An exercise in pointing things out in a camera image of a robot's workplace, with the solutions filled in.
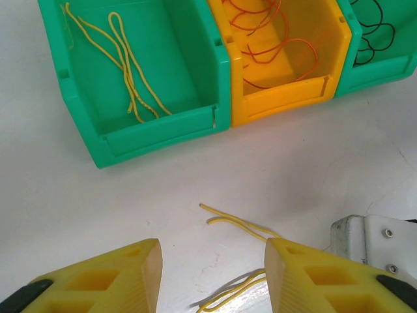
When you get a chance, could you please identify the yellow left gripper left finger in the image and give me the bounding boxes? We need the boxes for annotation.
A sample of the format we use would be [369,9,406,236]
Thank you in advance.
[0,238,163,313]

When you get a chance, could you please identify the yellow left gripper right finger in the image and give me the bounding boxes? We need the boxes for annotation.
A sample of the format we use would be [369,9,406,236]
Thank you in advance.
[264,237,417,313]

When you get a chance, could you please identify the pile of rubber bands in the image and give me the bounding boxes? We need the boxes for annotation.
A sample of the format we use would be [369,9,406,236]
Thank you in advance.
[222,0,319,91]
[349,0,397,67]

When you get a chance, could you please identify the orange plastic bin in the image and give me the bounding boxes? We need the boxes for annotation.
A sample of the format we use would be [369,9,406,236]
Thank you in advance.
[206,0,353,128]

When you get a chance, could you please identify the green plastic bin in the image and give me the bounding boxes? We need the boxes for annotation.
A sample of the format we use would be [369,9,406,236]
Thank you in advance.
[333,0,417,99]
[36,0,233,170]

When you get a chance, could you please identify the white metal bracket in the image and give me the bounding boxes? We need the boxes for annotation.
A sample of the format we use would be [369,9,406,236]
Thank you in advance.
[330,214,417,285]

